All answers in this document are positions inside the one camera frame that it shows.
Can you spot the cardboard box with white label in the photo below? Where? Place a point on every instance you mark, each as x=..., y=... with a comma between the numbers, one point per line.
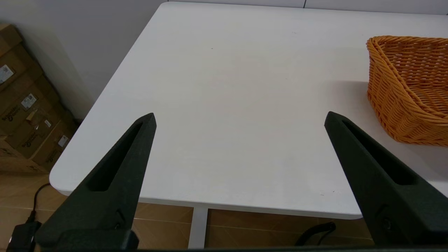
x=38, y=134
x=21, y=112
x=14, y=56

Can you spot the crumpled plain cardboard box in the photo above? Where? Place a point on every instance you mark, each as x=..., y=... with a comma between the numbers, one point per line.
x=17, y=161

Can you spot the orange woven wicker basket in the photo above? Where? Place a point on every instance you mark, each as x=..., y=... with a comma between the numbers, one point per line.
x=395, y=101

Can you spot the white table leg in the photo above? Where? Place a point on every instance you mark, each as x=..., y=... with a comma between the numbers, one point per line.
x=197, y=227

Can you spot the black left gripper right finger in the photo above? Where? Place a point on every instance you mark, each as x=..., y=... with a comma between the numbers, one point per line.
x=374, y=196

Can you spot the black power adapter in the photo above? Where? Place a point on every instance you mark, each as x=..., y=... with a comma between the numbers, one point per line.
x=22, y=234

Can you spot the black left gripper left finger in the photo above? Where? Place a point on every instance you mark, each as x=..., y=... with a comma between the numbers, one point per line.
x=126, y=196

